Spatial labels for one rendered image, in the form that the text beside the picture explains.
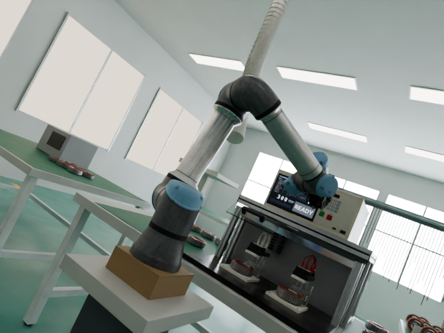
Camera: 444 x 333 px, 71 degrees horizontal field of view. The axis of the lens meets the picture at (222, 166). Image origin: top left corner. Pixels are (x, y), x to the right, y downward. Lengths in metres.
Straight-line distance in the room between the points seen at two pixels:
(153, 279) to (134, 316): 0.11
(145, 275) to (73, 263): 0.19
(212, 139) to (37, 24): 4.67
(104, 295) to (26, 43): 4.85
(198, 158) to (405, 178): 7.27
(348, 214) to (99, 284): 1.10
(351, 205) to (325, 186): 0.51
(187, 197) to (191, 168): 0.18
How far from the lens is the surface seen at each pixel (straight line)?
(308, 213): 1.58
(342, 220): 1.55
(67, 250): 1.98
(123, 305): 0.80
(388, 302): 7.81
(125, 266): 0.91
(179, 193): 0.86
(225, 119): 1.05
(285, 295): 1.40
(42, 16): 5.54
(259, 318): 1.22
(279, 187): 1.64
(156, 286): 0.85
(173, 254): 0.89
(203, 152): 1.02
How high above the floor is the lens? 1.05
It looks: 5 degrees up
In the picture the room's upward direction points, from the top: 25 degrees clockwise
